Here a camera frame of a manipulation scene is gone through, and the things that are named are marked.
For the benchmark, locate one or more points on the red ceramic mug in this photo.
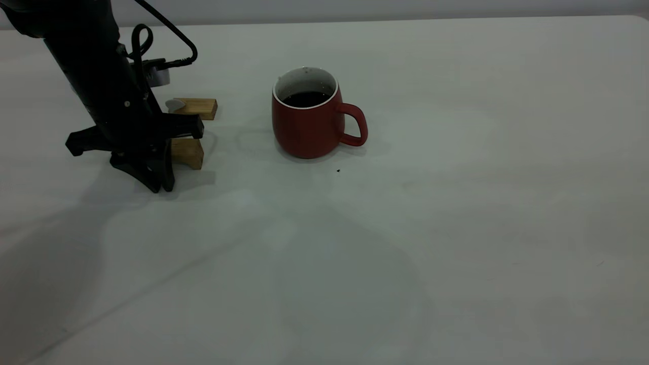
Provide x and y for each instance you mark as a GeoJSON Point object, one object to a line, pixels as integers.
{"type": "Point", "coordinates": [304, 132]}

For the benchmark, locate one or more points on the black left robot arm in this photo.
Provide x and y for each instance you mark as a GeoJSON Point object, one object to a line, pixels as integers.
{"type": "Point", "coordinates": [76, 40]}

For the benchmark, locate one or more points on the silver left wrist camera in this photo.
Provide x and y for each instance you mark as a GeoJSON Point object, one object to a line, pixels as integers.
{"type": "Point", "coordinates": [159, 76]}

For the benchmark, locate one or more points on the arched wooden block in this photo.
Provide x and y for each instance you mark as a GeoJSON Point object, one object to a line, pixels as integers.
{"type": "Point", "coordinates": [188, 152]}

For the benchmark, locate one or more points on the dark coffee liquid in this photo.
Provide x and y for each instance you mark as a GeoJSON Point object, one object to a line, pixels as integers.
{"type": "Point", "coordinates": [307, 99]}

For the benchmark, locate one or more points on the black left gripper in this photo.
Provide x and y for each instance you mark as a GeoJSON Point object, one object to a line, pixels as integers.
{"type": "Point", "coordinates": [127, 126]}

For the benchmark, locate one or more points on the plain rectangular wooden block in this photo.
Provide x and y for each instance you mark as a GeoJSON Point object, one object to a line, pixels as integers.
{"type": "Point", "coordinates": [203, 109]}

